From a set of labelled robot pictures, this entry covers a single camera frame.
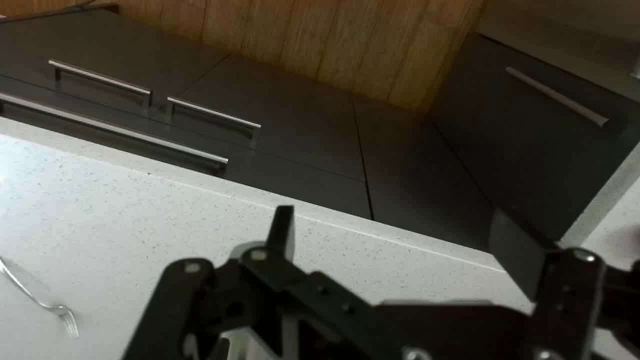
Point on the long silver drawer handle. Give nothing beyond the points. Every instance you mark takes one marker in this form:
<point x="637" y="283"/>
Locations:
<point x="85" y="121"/>

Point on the silver fork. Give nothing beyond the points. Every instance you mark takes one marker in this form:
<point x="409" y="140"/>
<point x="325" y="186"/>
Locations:
<point x="40" y="295"/>

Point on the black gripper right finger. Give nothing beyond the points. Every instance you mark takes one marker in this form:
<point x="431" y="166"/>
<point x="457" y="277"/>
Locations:
<point x="578" y="295"/>

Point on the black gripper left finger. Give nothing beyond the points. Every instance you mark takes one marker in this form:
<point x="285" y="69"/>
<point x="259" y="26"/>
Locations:
<point x="293" y="313"/>

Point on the short silver door handle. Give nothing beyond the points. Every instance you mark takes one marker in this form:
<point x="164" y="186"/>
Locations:
<point x="62" y="67"/>

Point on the dark side cabinet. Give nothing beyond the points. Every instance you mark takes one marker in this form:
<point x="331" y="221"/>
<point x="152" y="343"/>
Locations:
<point x="538" y="140"/>

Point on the dark lower cabinet unit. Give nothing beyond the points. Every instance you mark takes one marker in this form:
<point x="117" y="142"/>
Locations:
<point x="317" y="142"/>

